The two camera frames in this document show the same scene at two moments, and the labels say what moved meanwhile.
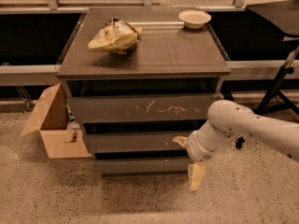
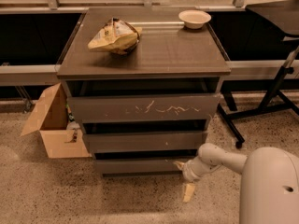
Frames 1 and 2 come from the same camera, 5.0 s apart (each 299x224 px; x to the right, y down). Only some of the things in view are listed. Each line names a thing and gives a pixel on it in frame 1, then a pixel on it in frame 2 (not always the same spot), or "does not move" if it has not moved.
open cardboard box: x=50 y=119 does not move
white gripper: x=196 y=147 → x=189 y=173
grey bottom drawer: x=143 y=166 does not move
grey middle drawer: x=135 y=142 does not move
